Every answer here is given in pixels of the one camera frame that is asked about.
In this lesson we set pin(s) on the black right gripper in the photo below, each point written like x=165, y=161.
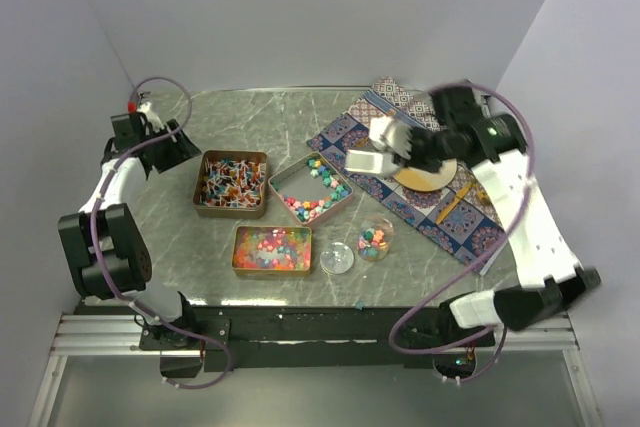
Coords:
x=413, y=158

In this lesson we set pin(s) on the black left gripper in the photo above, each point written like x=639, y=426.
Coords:
x=180, y=150

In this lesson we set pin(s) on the metal candy scoop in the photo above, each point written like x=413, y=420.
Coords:
x=379, y=164

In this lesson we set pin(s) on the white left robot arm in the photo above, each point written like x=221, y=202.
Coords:
x=103, y=246

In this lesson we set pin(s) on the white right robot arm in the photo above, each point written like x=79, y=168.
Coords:
x=550, y=277

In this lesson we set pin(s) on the pink tin with star candies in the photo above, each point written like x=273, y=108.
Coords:
x=311, y=190

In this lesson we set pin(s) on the gold knife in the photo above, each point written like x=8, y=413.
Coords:
x=458, y=197

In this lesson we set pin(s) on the cream yellow plate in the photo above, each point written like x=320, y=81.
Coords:
x=424, y=181

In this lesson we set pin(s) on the patterned placemat cloth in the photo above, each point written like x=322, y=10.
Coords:
x=469, y=230

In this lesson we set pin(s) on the gold tin with lollipops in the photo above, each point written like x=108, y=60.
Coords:
x=231, y=184

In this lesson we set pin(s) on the clear plastic candy jar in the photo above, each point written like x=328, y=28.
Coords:
x=376, y=234

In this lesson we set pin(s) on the gold tin with gummy stars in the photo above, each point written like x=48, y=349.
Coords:
x=262, y=251

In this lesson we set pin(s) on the clear jar lid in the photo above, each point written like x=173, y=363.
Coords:
x=337, y=258

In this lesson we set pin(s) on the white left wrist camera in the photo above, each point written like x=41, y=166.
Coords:
x=140, y=102

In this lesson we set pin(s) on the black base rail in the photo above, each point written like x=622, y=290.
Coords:
x=224, y=339

